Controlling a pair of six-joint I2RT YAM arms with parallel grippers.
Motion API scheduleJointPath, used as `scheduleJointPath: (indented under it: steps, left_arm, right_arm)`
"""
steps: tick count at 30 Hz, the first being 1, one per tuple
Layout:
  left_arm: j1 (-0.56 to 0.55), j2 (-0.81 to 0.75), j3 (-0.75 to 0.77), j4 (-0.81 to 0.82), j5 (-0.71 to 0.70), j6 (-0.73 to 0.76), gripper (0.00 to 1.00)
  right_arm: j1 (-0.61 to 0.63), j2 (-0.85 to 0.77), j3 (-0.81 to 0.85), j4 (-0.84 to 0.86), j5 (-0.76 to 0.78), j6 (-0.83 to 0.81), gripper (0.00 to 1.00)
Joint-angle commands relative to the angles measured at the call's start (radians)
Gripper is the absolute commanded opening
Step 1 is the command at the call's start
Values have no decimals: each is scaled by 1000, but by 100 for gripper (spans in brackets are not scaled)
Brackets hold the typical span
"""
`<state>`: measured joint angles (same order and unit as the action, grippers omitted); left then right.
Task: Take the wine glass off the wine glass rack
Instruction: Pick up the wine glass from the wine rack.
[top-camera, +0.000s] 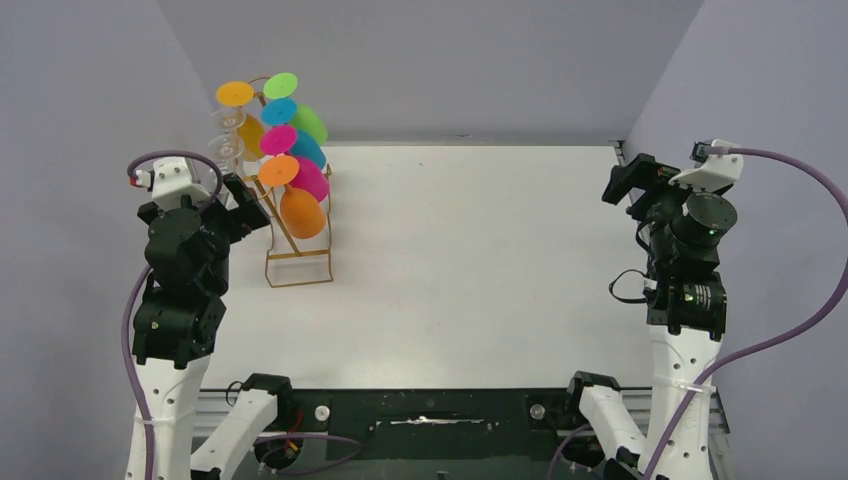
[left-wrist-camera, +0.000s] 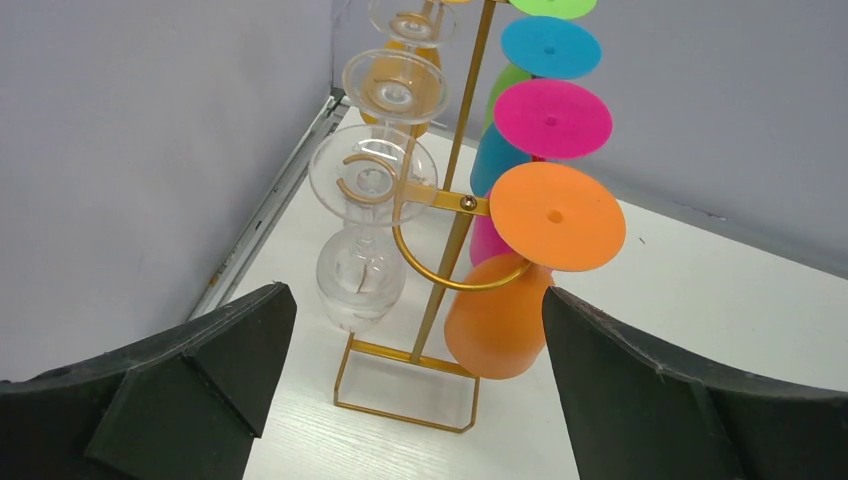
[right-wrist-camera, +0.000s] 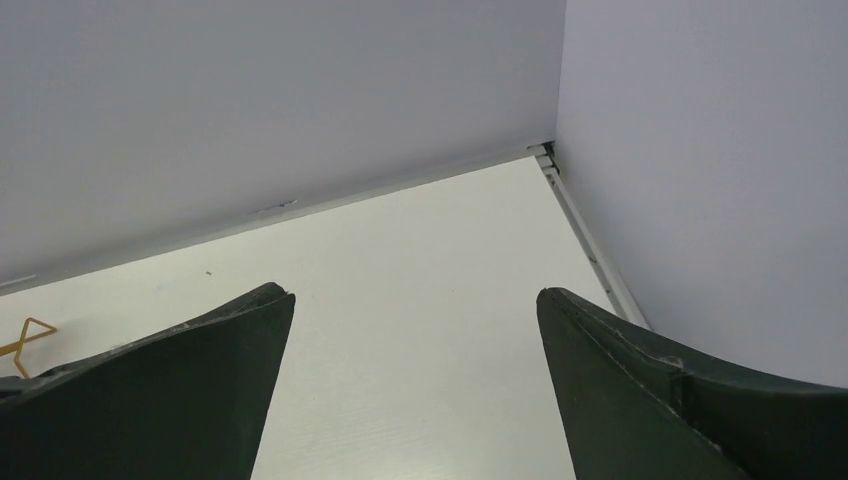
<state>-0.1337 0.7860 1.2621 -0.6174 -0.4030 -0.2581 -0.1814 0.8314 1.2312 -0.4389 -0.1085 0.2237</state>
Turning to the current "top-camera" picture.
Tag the clear wine glass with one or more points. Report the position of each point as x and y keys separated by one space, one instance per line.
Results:
x=226 y=147
x=228 y=119

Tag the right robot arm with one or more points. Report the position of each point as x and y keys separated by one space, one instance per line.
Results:
x=681 y=217

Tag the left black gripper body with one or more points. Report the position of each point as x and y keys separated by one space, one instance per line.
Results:
x=240 y=206

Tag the green plastic wine glass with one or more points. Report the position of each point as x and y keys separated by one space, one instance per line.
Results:
x=282 y=109

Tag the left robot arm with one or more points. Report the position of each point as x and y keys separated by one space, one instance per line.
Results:
x=174 y=335

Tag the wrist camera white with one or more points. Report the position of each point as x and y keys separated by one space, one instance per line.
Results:
x=168 y=180
x=715 y=167

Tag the blue plastic wine glass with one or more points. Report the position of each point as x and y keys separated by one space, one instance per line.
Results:
x=285 y=139

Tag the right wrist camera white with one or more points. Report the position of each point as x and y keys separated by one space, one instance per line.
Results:
x=715 y=167

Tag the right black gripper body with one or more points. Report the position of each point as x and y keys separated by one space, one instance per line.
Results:
x=631 y=180

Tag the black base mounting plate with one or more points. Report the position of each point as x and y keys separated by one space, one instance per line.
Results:
x=437 y=424

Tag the clear wine glass upper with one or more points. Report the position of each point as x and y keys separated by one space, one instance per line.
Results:
x=228 y=119

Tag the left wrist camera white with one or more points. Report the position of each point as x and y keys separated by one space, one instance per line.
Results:
x=168 y=180

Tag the gold wire glass rack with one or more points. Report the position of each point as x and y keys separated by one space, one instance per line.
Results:
x=283 y=246

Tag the yellow-orange plastic wine glass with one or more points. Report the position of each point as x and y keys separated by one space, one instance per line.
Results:
x=241 y=94

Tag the clear wine glass middle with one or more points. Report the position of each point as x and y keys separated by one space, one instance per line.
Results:
x=226 y=147

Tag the orange plastic wine glass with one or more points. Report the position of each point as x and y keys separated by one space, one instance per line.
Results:
x=301 y=214

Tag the magenta plastic wine glass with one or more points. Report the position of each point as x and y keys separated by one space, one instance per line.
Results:
x=297 y=172

